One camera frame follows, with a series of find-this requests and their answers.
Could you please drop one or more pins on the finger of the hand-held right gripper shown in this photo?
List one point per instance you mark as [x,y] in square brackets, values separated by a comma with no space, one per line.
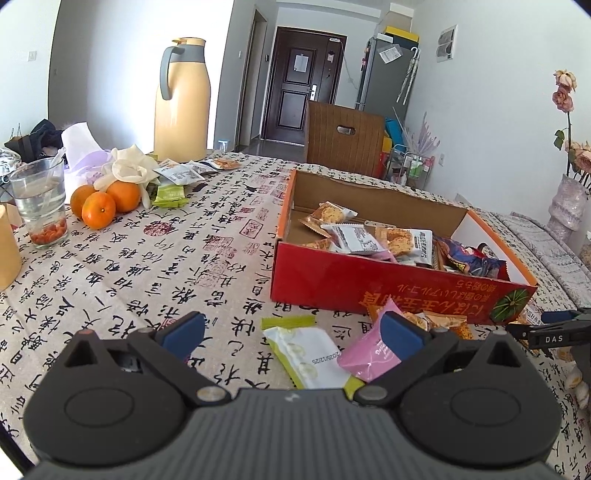
[549,339]
[565,317]

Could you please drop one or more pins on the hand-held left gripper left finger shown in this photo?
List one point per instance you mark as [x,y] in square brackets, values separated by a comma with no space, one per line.
[184,332]

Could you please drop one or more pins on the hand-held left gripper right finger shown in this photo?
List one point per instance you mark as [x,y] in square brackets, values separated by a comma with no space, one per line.
[401,334]

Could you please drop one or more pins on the pink snack packet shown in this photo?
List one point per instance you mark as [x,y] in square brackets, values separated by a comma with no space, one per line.
[364,357]

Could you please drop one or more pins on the orange snack packet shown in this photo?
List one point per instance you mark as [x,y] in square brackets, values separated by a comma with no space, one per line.
[455,330]

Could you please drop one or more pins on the red cardboard box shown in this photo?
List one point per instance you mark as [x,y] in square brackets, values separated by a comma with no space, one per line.
[369,290]

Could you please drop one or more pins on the white orange cracker packet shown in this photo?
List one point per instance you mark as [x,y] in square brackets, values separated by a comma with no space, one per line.
[399,240]
[330,214]

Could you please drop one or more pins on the lime green snack packet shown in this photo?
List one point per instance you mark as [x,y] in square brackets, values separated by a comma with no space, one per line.
[170,196]
[304,355]

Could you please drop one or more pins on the red white snack packet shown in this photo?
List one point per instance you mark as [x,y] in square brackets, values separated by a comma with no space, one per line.
[466,258]

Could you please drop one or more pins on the pale yellow snack packet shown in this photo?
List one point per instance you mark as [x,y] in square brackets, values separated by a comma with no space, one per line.
[577,383]

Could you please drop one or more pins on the glass jar white lid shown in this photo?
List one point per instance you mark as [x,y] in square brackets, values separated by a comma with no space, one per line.
[586,254]

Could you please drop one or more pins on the grey quilted cloth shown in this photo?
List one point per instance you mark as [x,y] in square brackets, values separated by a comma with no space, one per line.
[545,249]

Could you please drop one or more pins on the pink ribbed vase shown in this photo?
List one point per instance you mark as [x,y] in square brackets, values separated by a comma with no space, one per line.
[570,207]

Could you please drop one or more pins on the orange fruit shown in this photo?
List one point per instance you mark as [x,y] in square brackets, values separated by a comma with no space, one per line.
[83,201]
[99,211]
[124,196]

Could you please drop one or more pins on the white sachet packet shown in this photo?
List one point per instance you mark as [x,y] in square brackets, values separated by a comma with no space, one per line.
[178,174]
[203,167]

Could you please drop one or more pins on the cream fabric flower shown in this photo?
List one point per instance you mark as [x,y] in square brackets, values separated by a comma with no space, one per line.
[129,168]

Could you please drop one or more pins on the small orange packet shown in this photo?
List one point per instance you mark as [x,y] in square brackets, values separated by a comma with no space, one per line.
[228,164]

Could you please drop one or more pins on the glass of water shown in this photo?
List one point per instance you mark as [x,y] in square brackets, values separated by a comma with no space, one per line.
[39,203]

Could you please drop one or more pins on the wooden chair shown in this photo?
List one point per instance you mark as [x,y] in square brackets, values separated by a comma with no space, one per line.
[344,147]

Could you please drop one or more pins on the yellow mug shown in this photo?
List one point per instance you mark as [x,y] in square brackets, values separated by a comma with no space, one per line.
[7,249]

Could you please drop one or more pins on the pale dried branches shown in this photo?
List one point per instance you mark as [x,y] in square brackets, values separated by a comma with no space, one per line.
[422,136]

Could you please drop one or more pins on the blue plastic items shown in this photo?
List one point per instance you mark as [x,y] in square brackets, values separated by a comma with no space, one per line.
[392,134]

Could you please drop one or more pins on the yellow thermos jug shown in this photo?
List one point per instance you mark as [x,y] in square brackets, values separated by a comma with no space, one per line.
[182,115]

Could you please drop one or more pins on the purple white wrapping paper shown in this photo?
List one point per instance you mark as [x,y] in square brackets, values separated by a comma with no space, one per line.
[78,143]

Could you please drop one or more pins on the dried pink roses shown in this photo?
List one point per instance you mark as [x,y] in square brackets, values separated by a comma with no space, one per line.
[565,90]

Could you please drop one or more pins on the patterned clothes pile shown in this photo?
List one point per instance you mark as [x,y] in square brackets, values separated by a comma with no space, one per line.
[9,166]

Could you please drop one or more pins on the black bag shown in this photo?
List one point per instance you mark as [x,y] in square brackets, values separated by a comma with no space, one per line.
[41,134]

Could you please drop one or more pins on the dark brown entrance door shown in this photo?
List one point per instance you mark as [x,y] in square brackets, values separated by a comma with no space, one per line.
[295,106]

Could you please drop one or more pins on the grey refrigerator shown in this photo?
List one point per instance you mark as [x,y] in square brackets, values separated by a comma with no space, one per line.
[383,83]

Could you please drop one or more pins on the grey interior door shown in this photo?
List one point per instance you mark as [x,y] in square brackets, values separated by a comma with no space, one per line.
[254,78]

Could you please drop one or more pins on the white folded umbrella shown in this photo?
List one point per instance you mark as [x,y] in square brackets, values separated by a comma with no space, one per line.
[411,69]

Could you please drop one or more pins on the paper note on refrigerator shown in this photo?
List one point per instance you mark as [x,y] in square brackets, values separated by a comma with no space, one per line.
[390,54]

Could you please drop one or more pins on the yellow box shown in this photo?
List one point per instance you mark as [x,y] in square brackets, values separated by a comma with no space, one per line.
[401,33]

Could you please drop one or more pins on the plain cardboard box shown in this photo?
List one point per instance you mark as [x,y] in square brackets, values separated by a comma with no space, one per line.
[397,16]

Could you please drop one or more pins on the white wall panel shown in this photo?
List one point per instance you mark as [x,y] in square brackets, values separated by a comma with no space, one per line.
[447,44]

